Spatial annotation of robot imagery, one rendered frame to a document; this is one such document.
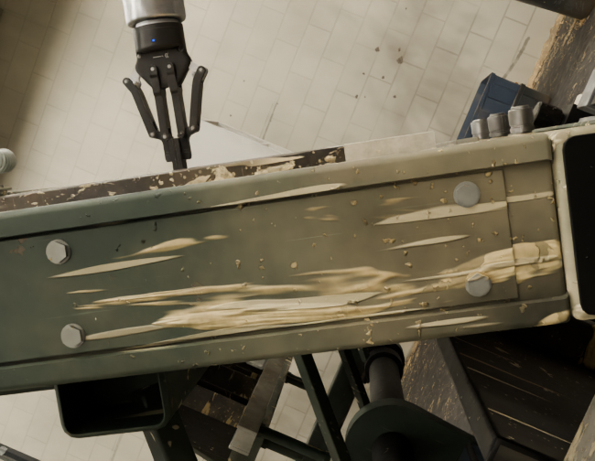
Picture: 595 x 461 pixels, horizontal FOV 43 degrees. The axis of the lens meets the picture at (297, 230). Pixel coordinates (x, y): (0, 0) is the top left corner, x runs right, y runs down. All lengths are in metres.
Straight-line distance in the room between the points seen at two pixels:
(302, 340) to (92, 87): 6.13
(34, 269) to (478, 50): 5.82
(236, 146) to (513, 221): 4.37
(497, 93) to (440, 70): 1.09
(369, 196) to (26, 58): 6.38
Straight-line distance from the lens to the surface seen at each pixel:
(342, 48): 6.15
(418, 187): 0.44
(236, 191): 0.44
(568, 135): 0.45
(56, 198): 1.13
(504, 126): 0.94
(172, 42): 1.14
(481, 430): 0.63
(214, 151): 4.81
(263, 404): 1.57
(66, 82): 6.62
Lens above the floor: 1.00
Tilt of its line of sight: 2 degrees up
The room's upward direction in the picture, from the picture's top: 67 degrees counter-clockwise
